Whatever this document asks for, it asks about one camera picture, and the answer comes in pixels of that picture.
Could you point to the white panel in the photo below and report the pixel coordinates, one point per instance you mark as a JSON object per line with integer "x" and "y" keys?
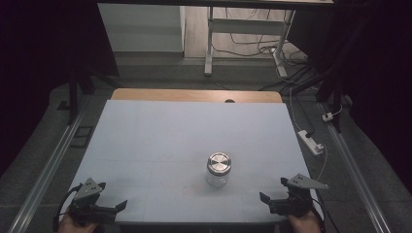
{"x": 139, "y": 29}

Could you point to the person's right hand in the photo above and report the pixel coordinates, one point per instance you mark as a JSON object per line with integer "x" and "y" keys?
{"x": 306, "y": 225}

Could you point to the white power strip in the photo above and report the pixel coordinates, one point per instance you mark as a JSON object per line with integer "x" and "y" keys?
{"x": 310, "y": 141}

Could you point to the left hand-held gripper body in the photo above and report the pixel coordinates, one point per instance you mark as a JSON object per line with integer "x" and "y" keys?
{"x": 88, "y": 189}

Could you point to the clear glass jar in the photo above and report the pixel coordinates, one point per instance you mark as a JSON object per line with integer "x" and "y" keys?
{"x": 217, "y": 180}

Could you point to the small white adapter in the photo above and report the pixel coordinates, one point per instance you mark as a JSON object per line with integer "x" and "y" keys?
{"x": 327, "y": 116}

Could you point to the wooden table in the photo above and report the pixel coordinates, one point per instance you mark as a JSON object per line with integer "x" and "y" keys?
{"x": 181, "y": 95}

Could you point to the black rectangular floor frame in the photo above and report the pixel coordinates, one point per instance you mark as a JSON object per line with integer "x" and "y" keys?
{"x": 74, "y": 144}

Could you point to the black metal stand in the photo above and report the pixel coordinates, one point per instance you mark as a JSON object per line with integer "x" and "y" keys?
{"x": 73, "y": 97}
{"x": 336, "y": 106}

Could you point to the round silver metal lid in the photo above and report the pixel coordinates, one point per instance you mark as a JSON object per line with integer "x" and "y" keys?
{"x": 219, "y": 162}

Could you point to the white desk frame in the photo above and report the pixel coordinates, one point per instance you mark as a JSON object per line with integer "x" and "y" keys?
{"x": 246, "y": 26}

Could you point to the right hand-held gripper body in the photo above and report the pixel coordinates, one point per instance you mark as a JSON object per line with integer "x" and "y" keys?
{"x": 298, "y": 197}

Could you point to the person's left hand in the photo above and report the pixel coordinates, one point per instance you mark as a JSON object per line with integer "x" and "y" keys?
{"x": 76, "y": 227}

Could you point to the aluminium rail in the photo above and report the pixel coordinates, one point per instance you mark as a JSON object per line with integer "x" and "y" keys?
{"x": 356, "y": 174}
{"x": 48, "y": 170}

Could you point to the black curtain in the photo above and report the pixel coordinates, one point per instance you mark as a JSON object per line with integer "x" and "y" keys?
{"x": 39, "y": 64}
{"x": 379, "y": 81}

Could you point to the white foam board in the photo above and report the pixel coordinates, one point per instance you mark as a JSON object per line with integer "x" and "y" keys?
{"x": 168, "y": 136}

